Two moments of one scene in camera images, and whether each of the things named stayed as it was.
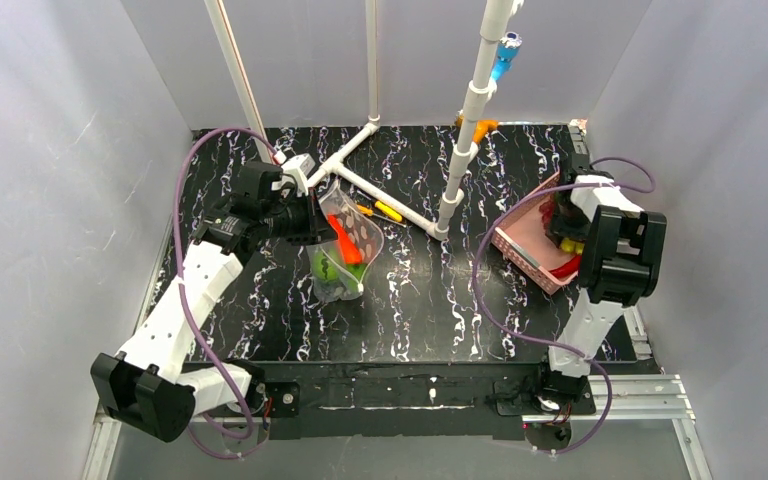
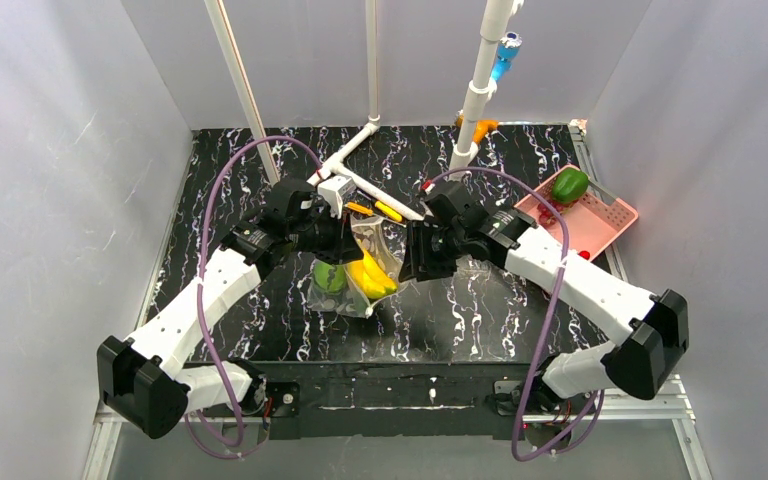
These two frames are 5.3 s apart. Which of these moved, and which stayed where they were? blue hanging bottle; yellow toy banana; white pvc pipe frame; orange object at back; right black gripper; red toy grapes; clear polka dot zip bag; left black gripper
Moved: left black gripper; clear polka dot zip bag; yellow toy banana; right black gripper
Stayed: blue hanging bottle; red toy grapes; orange object at back; white pvc pipe frame
